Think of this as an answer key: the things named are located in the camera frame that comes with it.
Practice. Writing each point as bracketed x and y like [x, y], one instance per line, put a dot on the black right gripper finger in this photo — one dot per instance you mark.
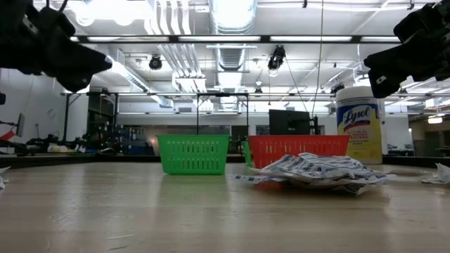
[390, 72]

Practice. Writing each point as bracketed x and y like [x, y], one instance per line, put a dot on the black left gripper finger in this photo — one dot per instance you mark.
[81, 66]

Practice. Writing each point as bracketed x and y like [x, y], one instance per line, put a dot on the black background robot arm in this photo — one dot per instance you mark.
[52, 142]

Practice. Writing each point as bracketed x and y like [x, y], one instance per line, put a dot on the white LED light bar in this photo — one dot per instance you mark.
[228, 38]
[309, 38]
[74, 39]
[105, 39]
[379, 38]

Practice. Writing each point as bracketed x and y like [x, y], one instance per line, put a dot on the dark equipment rack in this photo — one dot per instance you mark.
[102, 116]

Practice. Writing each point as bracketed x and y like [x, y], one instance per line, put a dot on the Lysol wipes canister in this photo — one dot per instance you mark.
[358, 119]

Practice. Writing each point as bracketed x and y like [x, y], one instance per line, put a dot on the blue box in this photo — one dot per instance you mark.
[140, 148]

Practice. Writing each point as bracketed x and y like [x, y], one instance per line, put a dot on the white blue-striped bandage wrapper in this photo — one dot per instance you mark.
[344, 163]
[299, 165]
[351, 182]
[253, 178]

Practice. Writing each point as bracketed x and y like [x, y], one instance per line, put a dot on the black computer monitor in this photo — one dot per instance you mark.
[288, 121]

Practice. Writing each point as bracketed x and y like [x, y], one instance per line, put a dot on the small pale sachet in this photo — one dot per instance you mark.
[441, 174]

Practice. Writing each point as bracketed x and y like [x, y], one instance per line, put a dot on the white red-print packet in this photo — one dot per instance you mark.
[1, 182]
[3, 169]

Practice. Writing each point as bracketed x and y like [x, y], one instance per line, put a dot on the red plastic basket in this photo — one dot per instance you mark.
[281, 145]

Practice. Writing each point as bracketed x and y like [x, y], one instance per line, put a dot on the green plastic basket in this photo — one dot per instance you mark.
[247, 152]
[193, 151]

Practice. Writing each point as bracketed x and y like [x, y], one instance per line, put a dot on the black mounted camera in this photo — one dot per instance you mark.
[155, 63]

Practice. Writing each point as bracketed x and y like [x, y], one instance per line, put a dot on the black overhead camera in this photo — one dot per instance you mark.
[276, 58]

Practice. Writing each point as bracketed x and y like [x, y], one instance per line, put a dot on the black background rig frame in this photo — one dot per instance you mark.
[222, 94]

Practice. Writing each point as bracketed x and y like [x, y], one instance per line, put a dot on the silver ceiling air duct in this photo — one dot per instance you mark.
[232, 59]

